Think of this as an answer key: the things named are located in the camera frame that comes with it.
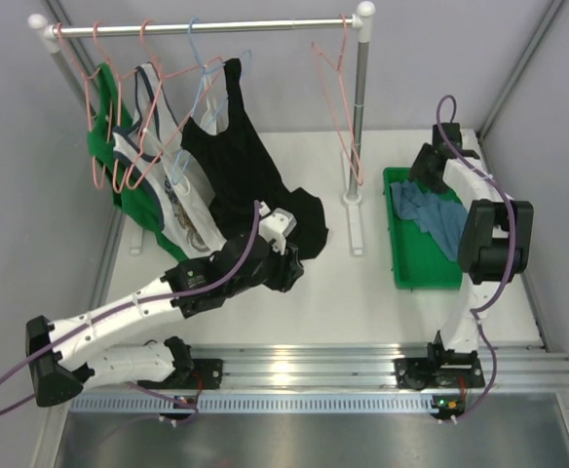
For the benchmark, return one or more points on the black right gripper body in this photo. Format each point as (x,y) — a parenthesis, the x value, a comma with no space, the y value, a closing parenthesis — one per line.
(422,171)

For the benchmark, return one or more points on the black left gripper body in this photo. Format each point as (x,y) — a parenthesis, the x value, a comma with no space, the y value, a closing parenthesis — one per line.
(286,268)

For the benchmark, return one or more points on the blue tank top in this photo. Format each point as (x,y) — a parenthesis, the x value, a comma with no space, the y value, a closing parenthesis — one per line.
(430,209)

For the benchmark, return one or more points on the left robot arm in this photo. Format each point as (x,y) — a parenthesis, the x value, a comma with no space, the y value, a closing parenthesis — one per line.
(68,356)

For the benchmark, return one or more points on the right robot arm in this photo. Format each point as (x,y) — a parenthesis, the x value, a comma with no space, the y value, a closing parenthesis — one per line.
(489,233)

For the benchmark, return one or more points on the white printed tank top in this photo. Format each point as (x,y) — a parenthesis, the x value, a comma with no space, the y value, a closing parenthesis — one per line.
(198,234)

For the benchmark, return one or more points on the black tank top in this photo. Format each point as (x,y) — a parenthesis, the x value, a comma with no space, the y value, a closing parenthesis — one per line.
(241,171)

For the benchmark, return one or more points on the pink empty hanger right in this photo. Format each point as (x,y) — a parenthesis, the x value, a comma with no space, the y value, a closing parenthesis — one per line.
(346,135)

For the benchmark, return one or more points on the green tank top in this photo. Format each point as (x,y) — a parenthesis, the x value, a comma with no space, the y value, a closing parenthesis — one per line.
(146,205)

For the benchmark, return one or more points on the green plastic tray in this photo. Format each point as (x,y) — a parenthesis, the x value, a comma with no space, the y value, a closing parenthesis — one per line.
(418,262)

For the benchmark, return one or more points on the white garment rack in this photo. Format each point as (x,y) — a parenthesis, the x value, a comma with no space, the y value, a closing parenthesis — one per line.
(51,36)

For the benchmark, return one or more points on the aluminium rail base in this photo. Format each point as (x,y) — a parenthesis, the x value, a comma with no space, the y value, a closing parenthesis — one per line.
(301,368)

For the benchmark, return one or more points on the perforated cable duct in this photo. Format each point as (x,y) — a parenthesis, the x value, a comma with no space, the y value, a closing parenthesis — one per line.
(269,403)

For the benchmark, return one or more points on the blue wire hanger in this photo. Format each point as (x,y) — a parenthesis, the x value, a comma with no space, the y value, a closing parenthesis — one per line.
(209,73)

